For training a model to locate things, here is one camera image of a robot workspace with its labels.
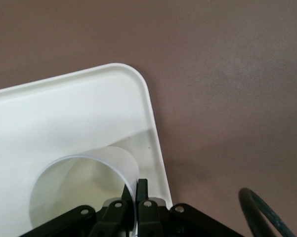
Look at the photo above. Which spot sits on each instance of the cream bear print tray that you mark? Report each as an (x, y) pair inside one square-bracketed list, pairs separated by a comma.
[(64, 111)]

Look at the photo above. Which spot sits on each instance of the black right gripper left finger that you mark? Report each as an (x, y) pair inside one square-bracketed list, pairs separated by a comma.
[(111, 217)]

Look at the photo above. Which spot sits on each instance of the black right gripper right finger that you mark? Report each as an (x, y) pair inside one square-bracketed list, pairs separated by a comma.
[(148, 217)]

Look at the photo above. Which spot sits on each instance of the white IKEA cup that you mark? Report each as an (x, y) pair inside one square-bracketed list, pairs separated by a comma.
[(89, 187)]

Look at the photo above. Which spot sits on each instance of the brown table mat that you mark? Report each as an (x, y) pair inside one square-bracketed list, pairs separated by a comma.
[(212, 74)]

